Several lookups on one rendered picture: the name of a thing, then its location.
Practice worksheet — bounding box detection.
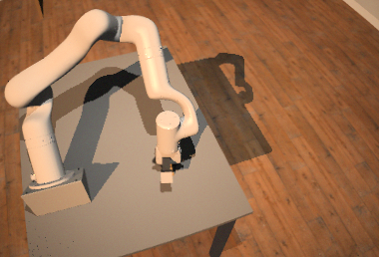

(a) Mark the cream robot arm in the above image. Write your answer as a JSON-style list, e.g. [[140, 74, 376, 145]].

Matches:
[[4, 9, 199, 189]]

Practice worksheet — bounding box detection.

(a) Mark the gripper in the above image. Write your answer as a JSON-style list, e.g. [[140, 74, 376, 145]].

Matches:
[[153, 145, 185, 172]]

